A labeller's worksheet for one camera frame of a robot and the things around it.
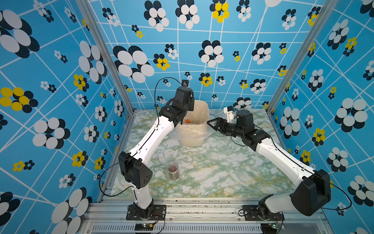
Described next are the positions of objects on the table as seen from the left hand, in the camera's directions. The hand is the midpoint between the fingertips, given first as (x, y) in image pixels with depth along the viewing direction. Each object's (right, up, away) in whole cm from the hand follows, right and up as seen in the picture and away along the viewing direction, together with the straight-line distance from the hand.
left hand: (188, 96), depth 78 cm
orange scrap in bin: (-1, -13, +21) cm, 25 cm away
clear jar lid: (+17, -37, +16) cm, 44 cm away
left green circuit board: (-22, -67, -6) cm, 71 cm away
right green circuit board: (+39, -65, -8) cm, 77 cm away
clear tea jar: (-8, -41, +2) cm, 42 cm away
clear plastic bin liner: (+3, -16, -1) cm, 17 cm away
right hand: (+13, -15, -2) cm, 20 cm away
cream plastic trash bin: (0, -29, +21) cm, 36 cm away
